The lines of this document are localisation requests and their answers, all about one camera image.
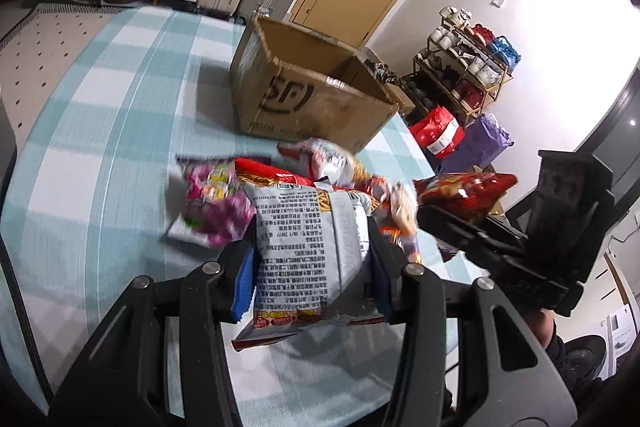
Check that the grey noodle snack packet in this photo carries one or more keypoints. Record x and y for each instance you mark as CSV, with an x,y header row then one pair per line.
x,y
300,247

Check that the wooden shoe rack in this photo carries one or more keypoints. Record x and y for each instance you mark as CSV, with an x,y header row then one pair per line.
x,y
495,97

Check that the group of shoes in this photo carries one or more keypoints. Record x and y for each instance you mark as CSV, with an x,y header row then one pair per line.
x,y
450,42

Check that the dark red snack packet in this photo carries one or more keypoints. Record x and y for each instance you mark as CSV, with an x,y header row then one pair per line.
x,y
465,192

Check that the white dotted rug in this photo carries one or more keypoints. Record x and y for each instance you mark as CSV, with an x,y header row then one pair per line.
x,y
40,57

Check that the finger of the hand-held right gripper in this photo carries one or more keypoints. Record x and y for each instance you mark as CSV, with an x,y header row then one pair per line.
x,y
520,282
470,232

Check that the purple gift bag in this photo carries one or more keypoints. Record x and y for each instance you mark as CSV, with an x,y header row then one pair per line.
x,y
480,147

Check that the orange snack packet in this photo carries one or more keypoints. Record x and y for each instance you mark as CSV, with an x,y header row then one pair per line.
x,y
400,212

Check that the person's right forearm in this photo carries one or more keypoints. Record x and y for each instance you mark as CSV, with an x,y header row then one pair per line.
x,y
542,329

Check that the red noodle snack packet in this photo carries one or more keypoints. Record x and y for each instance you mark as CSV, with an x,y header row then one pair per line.
x,y
270,169

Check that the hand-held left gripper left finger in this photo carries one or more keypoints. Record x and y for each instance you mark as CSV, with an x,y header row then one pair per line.
x,y
245,279

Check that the purple snack packet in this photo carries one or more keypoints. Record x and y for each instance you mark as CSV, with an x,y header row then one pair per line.
x,y
210,207

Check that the red shopping bag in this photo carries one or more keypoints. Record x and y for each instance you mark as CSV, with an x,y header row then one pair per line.
x,y
437,132

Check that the brown cardboard box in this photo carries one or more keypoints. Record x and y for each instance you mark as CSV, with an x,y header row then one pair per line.
x,y
300,107

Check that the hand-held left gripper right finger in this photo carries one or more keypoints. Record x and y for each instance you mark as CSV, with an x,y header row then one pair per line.
x,y
381,289

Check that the red white snack packet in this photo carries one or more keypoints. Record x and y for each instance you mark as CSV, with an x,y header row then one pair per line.
x,y
320,159

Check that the teal checked tablecloth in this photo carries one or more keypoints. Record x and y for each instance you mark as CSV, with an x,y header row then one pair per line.
x,y
100,157

